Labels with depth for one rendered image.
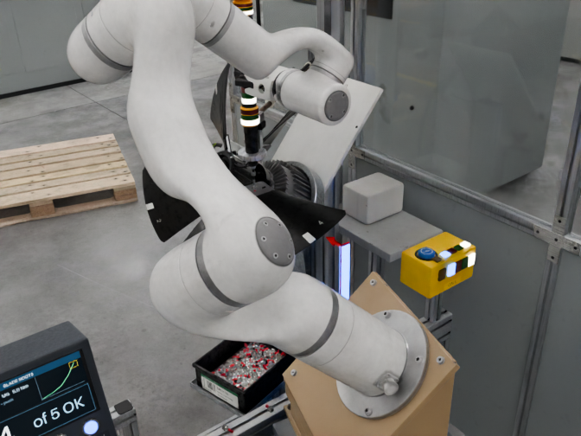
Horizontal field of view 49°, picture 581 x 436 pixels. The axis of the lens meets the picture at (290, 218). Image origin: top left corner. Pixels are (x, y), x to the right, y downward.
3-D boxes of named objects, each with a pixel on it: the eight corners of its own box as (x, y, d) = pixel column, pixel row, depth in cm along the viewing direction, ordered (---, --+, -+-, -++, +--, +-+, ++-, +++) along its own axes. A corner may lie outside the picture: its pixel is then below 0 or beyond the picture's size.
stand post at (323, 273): (322, 422, 247) (320, 149, 193) (337, 437, 241) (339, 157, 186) (313, 428, 245) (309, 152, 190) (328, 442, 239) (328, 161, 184)
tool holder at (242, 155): (247, 146, 161) (245, 109, 156) (273, 149, 159) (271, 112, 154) (233, 159, 154) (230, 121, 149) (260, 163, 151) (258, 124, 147)
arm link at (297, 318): (338, 344, 90) (212, 271, 77) (249, 377, 101) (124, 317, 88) (339, 274, 98) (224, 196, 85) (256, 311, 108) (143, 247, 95)
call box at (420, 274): (442, 265, 167) (445, 229, 162) (472, 281, 160) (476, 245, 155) (399, 286, 159) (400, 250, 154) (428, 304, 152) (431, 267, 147)
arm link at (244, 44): (235, -36, 115) (341, 55, 134) (191, 41, 115) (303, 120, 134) (258, -36, 108) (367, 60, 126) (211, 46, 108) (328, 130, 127)
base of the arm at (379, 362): (450, 362, 98) (376, 314, 88) (367, 444, 101) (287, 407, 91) (395, 291, 113) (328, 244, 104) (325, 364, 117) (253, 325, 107)
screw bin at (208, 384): (253, 338, 167) (252, 317, 164) (304, 364, 158) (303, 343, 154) (194, 386, 152) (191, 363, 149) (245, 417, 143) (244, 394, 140)
